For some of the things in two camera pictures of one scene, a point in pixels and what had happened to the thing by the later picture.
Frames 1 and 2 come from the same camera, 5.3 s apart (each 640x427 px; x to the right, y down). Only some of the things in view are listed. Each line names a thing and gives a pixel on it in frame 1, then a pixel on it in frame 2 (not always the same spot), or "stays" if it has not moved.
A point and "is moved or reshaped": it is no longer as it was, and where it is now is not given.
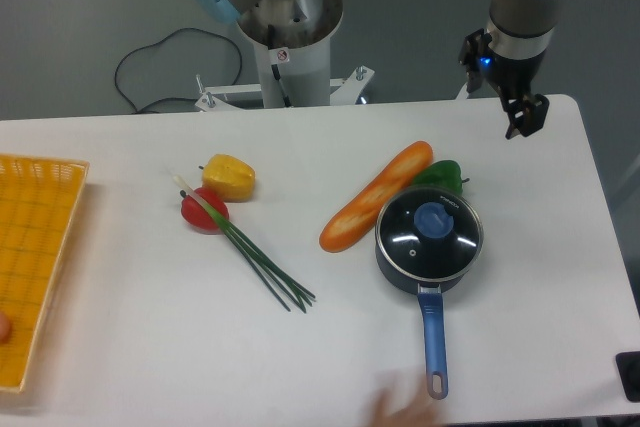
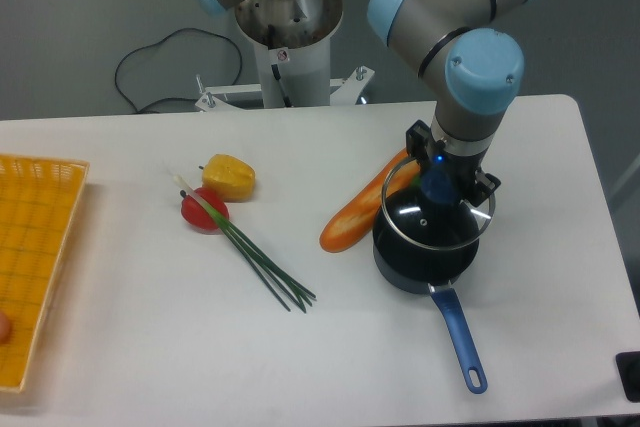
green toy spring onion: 287,290 stays
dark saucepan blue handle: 428,238 is moved or reshaped
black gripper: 513,78 to 452,178
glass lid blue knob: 429,234 is moved or reshaped
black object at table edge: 628,364 stays
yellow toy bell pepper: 229,178 stays
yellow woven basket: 38,202 stays
